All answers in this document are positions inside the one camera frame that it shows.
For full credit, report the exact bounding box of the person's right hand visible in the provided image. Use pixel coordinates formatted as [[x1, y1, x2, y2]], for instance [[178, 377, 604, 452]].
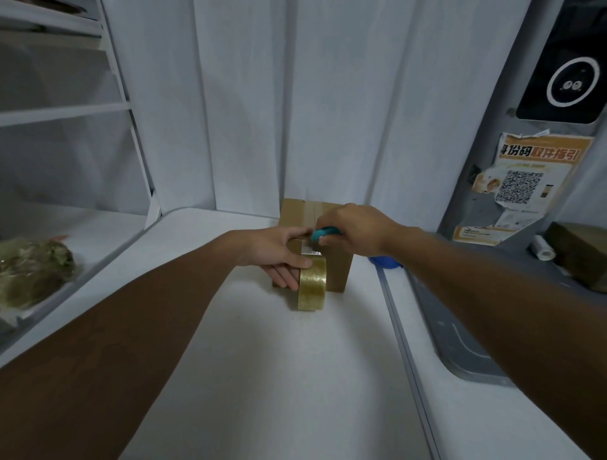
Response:
[[310, 203, 404, 259]]

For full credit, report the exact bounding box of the person's left hand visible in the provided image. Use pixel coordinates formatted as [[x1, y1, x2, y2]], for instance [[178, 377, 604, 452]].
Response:
[[235, 226, 314, 291]]

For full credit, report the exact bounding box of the teal box cutter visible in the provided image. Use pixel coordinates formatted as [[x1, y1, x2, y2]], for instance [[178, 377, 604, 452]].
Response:
[[309, 226, 342, 245]]

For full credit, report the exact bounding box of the brown cardboard box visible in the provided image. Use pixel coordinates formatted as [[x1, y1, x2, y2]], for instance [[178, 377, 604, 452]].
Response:
[[271, 198, 354, 294]]

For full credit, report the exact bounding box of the yellowish packing tape roll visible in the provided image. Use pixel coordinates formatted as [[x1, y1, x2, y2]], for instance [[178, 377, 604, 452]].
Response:
[[297, 255, 328, 312]]

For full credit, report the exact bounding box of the person's left forearm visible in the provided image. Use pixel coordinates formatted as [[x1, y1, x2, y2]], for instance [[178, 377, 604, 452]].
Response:
[[0, 232, 247, 460]]

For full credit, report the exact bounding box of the person's right forearm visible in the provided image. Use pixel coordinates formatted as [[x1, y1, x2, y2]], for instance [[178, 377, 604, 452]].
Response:
[[384, 227, 607, 460]]

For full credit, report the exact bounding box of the small orange label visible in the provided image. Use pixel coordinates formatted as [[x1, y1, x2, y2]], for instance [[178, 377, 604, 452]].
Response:
[[451, 225, 518, 247]]

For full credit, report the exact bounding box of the white curtain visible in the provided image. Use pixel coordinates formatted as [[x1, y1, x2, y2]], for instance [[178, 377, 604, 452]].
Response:
[[102, 0, 607, 233]]

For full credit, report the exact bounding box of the small torn picture sticker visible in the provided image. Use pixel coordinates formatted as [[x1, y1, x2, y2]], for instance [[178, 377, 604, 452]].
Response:
[[472, 168, 501, 195]]

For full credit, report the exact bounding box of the grey cutting mat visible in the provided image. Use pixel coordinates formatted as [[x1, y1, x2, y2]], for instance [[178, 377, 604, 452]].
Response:
[[407, 232, 607, 387]]

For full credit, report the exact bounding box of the grey kiosk pillar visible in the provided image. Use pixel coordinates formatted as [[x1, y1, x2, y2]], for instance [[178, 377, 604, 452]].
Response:
[[436, 0, 607, 247]]

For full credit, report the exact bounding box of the small white paper notice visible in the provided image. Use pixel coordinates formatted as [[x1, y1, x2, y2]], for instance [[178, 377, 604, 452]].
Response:
[[493, 208, 541, 232]]

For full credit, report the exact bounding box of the small white paper roll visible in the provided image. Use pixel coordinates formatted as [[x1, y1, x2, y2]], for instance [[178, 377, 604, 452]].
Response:
[[529, 234, 556, 262]]

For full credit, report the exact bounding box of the orange poster with square code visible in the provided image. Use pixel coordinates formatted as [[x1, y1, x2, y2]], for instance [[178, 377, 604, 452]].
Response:
[[493, 130, 595, 209]]

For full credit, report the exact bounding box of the brown taped parcel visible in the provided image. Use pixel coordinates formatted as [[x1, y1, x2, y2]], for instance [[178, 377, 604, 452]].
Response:
[[544, 221, 607, 294]]

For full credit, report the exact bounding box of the crumpled clear plastic bag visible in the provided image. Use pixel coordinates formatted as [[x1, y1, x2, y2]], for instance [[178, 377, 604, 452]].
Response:
[[0, 236, 77, 313]]

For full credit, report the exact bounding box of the white metal shelf rack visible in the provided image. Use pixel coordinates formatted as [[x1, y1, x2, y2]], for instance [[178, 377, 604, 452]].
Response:
[[0, 0, 162, 356]]

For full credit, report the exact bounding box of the black screen with white ring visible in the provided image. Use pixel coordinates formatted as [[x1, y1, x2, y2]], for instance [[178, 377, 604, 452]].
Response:
[[515, 0, 607, 125]]

